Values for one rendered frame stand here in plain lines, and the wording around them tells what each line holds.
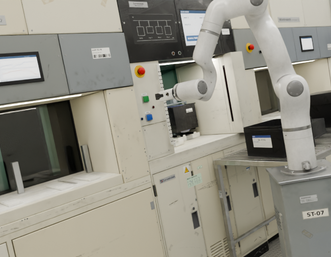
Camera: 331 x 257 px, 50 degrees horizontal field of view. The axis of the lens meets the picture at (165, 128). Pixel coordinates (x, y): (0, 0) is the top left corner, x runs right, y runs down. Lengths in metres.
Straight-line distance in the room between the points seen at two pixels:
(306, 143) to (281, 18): 1.60
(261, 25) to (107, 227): 1.17
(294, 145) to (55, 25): 1.18
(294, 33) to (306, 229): 1.89
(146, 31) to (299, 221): 1.22
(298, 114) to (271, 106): 1.96
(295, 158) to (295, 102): 0.25
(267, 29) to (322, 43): 1.93
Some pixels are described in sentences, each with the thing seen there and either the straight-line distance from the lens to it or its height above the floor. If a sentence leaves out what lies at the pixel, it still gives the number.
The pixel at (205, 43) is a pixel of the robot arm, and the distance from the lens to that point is 1.59.
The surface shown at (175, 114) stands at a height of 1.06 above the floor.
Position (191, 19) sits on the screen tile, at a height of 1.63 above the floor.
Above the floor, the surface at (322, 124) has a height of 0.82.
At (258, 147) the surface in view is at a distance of 2.08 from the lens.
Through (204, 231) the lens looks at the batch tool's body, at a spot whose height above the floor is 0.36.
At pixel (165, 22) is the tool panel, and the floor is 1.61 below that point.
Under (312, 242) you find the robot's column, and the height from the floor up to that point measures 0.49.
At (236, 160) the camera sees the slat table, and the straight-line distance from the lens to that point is 2.07.
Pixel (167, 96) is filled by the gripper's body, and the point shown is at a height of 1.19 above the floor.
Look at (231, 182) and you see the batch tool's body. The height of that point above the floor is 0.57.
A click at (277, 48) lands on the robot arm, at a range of 1.59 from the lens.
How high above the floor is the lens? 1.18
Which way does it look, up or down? 5 degrees down
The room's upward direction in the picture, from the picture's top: 11 degrees counter-clockwise
